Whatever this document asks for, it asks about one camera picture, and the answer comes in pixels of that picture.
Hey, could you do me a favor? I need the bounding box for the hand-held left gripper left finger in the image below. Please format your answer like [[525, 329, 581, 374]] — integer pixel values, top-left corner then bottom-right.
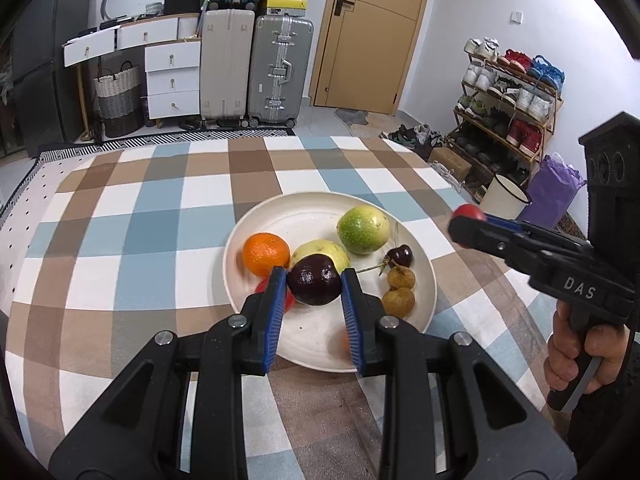
[[47, 266, 288, 480]]

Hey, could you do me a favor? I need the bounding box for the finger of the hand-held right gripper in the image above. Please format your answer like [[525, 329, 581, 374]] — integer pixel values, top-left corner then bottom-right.
[[447, 215, 547, 274], [483, 213, 594, 255]]

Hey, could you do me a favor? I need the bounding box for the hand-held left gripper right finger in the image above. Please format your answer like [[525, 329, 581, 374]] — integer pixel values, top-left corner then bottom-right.
[[340, 267, 578, 480]]

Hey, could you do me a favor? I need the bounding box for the red cherry tomato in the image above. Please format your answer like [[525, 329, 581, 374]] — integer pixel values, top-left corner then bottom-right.
[[451, 203, 487, 223], [255, 277, 297, 311]]

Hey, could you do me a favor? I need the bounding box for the brown longan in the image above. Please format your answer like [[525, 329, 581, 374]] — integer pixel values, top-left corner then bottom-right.
[[381, 287, 416, 318], [387, 265, 417, 291]]

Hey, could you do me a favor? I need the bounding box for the dark purple plum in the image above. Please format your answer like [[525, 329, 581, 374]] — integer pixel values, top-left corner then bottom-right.
[[286, 254, 343, 307]]

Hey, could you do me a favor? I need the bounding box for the dark cherry with stem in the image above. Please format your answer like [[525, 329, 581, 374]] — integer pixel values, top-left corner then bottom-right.
[[357, 221, 415, 276]]

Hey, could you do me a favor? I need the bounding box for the white oval plate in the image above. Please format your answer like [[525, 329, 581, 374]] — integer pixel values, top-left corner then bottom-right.
[[222, 191, 437, 373]]

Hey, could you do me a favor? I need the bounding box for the person's right forearm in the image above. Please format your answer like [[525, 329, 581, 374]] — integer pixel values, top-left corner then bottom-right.
[[567, 320, 640, 466]]

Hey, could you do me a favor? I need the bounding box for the person's right hand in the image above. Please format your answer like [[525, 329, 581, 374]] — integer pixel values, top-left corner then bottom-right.
[[543, 305, 631, 396]]

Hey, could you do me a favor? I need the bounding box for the white enamel bucket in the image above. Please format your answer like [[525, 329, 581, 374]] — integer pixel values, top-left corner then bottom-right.
[[479, 172, 532, 221]]

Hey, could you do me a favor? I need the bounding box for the purple bag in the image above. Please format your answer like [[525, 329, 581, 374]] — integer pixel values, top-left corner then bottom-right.
[[517, 154, 587, 231]]

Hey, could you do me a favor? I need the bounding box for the cardboard box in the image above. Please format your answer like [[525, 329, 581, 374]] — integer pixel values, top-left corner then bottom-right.
[[429, 147, 473, 184]]

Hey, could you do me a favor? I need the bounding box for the yellow guava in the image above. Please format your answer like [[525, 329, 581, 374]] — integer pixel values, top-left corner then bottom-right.
[[291, 240, 351, 273]]

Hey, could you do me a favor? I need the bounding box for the green guava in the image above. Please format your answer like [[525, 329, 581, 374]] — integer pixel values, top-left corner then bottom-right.
[[336, 206, 391, 255]]

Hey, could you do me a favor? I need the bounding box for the shoe rack with shoes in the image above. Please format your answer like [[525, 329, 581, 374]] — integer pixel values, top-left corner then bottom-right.
[[447, 36, 566, 201]]

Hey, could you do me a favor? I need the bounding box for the wooden shoe rack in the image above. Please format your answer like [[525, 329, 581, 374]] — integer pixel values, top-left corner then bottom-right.
[[444, 37, 566, 202]]

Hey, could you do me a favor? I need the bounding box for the checked tablecloth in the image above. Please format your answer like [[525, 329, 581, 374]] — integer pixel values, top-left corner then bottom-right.
[[0, 135, 563, 480]]

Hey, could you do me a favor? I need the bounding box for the grey door mat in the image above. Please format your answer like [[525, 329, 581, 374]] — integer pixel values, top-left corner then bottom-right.
[[334, 108, 372, 129]]

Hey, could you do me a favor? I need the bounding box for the wooden door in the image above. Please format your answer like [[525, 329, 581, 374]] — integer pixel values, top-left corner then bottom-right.
[[309, 0, 436, 116]]

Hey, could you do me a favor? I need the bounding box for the silver suitcase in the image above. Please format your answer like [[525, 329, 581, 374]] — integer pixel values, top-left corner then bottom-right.
[[247, 15, 315, 129]]

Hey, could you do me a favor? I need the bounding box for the beige suitcase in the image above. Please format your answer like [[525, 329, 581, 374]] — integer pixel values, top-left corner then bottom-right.
[[200, 9, 256, 128]]

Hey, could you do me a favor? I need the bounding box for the woven grey basket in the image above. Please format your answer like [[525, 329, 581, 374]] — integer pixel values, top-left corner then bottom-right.
[[92, 60, 146, 139]]

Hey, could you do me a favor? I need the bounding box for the white drawer cabinet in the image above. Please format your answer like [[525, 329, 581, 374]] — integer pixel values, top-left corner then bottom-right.
[[62, 12, 203, 128]]

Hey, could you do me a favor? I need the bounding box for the dark grey fridge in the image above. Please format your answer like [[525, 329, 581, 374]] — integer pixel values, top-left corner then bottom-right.
[[0, 0, 97, 157]]

